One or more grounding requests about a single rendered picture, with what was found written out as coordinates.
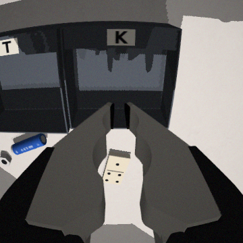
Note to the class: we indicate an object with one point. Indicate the cream domino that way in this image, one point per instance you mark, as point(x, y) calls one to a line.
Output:
point(115, 168)

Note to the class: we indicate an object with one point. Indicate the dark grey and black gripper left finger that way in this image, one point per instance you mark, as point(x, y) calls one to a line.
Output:
point(61, 191)

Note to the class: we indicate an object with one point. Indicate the grey hex nut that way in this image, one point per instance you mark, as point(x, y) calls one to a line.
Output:
point(5, 159)

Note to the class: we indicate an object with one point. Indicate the blue aa battery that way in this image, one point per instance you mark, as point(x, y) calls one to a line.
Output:
point(29, 144)

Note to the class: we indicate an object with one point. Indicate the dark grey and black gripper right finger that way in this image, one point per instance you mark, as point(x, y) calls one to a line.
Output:
point(182, 189)

